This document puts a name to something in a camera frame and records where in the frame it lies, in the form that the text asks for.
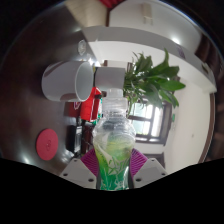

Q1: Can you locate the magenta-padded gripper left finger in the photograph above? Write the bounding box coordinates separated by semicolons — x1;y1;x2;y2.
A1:
59;148;101;190

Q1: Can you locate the white mug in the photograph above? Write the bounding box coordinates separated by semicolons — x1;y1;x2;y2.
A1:
41;60;95;103

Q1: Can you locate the red box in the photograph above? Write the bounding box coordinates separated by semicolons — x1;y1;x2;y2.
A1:
79;87;103;122

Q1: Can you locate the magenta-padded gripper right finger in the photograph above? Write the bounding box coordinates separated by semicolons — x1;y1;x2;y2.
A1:
129;148;168;190

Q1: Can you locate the flat round red coaster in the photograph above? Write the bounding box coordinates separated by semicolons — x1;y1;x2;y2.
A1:
35;128;60;162

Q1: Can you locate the flat black box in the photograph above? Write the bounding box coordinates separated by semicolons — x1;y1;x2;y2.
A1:
66;124;84;156

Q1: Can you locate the clear green-labelled drink bottle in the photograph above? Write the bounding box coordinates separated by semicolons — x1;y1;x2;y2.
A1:
92;88;137;192

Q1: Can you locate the dark-framed window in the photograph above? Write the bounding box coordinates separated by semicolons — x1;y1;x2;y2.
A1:
128;99;173;144

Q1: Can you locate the broad-leaf plant in white pot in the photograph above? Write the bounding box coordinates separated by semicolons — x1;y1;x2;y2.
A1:
94;48;187;111

